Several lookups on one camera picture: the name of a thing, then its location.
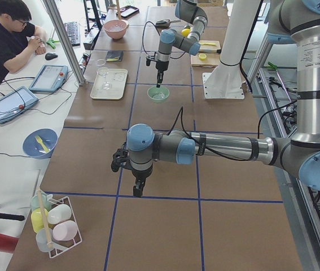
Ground clear wine glass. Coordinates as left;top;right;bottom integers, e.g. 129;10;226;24
96;59;112;90

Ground yellow cup on rack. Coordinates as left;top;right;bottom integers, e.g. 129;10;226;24
30;208;44;233

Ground steel rod black cap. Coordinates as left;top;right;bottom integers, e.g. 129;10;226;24
199;49;222;54

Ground cream bear tray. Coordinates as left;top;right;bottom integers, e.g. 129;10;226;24
90;67;128;100

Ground seated person in black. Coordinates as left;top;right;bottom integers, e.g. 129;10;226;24
0;0;46;81

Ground pink bowl of ice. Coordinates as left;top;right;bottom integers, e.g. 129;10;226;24
103;20;129;40

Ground blue bowl with fork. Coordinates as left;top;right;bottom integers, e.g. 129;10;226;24
23;129;58;159

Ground wooden cutting board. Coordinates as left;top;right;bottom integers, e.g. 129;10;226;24
190;40;221;67

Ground white cup on rack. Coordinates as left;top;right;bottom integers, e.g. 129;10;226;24
47;204;72;225

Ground far blue teach pendant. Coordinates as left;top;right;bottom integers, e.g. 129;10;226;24
29;65;69;93

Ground grey folded cloth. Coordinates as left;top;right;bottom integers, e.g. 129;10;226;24
106;50;124;62

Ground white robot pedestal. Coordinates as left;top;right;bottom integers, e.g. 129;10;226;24
203;0;262;99

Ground yellow plastic knife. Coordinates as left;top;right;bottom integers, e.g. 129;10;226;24
199;42;217;46

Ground metal ice scoop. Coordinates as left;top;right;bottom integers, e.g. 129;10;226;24
155;19;181;28

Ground mint cup on rack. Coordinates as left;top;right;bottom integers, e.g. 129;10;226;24
30;192;52;211

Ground lemon half slice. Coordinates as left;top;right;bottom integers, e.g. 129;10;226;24
198;53;207;61

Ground black keyboard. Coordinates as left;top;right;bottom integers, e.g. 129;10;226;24
64;21;81;46

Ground clear cup on rack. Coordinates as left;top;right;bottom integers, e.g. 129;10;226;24
36;228;53;252

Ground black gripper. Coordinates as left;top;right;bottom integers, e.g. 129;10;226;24
146;52;169;88
111;142;153;197

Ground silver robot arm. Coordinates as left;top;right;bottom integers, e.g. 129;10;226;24
111;1;320;197
146;1;208;88

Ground aluminium frame post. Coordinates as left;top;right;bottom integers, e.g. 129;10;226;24
43;0;85;86

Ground blue teach pendant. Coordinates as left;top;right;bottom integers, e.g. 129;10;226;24
29;65;69;93
0;86;39;124

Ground mint green bowl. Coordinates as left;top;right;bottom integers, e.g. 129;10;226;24
147;86;169;103

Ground ice cubes in bowl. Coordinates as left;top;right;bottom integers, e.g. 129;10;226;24
151;93;166;100

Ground near blue teach pendant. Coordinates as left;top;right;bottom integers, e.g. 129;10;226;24
0;86;39;124

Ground large yellow lemon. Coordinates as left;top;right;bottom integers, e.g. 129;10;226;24
181;28;191;37

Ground black computer mouse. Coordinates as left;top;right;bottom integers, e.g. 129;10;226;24
45;53;58;60

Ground white wire cup rack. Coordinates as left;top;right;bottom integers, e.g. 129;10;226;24
29;187;84;259

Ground pink cup on rack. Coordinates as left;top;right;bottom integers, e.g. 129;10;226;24
52;220;78;241

